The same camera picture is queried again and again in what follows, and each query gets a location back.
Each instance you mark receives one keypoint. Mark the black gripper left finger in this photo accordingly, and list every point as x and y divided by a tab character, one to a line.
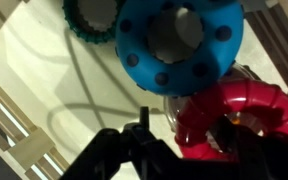
130	156

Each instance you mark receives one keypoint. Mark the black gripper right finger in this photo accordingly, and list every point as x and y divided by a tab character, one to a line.
264	156

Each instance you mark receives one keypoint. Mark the wooden slatted tray box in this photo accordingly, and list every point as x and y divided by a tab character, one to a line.
30	148

